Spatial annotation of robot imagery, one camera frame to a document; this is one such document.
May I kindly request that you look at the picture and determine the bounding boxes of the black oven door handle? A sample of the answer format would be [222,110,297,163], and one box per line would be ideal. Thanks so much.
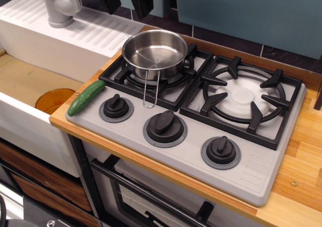
[91,155,213,226]

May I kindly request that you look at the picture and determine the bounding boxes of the orange sink drain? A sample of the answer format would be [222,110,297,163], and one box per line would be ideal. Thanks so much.
[35,88,75,115]

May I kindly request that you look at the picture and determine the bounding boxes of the black braided cable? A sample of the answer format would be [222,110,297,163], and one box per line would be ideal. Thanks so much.
[0,195,7,221]

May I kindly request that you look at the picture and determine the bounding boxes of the black middle stove knob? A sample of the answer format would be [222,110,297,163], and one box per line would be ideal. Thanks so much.
[143,110,188,148]

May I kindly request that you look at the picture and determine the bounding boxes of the wooden drawer front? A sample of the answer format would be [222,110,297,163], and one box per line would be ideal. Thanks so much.
[1,139,99,226]

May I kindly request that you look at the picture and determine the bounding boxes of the black burner grate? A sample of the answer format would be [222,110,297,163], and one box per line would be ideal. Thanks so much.
[99,43,214,111]
[180,55,306,150]

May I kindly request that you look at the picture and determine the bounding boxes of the black stove knob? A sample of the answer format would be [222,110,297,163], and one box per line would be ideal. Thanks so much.
[201,136,242,170]
[99,94,134,123]
[143,110,188,148]

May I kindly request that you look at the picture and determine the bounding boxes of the grey toy faucet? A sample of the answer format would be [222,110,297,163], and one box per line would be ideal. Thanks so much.
[44,0,82,28]

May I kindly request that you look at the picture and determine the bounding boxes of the grey toy stove top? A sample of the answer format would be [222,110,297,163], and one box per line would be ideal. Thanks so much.
[64,33,307,207]

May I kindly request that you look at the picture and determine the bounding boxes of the black right stove knob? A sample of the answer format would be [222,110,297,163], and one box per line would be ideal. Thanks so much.
[201,136,242,170]

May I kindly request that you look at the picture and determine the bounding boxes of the black right burner grate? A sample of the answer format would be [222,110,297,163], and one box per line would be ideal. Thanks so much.
[180,55,306,150]

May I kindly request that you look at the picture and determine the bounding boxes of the black left burner grate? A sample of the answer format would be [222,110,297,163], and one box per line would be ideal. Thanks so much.
[99,43,214,111]

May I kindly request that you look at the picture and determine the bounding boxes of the green pickle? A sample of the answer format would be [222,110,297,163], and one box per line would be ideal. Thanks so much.
[67,80,105,117]

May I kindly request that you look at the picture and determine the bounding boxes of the black left stove knob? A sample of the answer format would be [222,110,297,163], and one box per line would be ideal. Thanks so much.
[99,94,134,123]

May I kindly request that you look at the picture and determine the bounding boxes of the stainless steel pan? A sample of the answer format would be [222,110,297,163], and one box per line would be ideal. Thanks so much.
[121,30,189,109]

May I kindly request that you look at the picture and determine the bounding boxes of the white toy sink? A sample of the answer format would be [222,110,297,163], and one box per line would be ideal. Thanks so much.
[1,0,143,177]

